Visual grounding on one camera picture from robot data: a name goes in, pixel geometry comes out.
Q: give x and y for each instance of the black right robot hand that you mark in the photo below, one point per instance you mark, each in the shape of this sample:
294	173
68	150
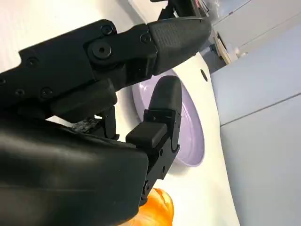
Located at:
58	169

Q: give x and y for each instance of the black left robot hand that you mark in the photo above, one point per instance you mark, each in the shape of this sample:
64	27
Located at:
185	8

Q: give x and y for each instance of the orange and white bread roll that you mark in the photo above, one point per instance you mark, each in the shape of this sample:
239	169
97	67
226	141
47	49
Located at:
157	209

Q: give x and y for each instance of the white background desk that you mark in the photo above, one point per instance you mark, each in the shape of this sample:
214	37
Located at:
223	47

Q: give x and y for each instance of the grey partition screen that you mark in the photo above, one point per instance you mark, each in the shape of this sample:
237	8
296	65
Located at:
258	117

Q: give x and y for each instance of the lilac plate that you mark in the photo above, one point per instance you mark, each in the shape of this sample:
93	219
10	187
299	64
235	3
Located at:
190	141

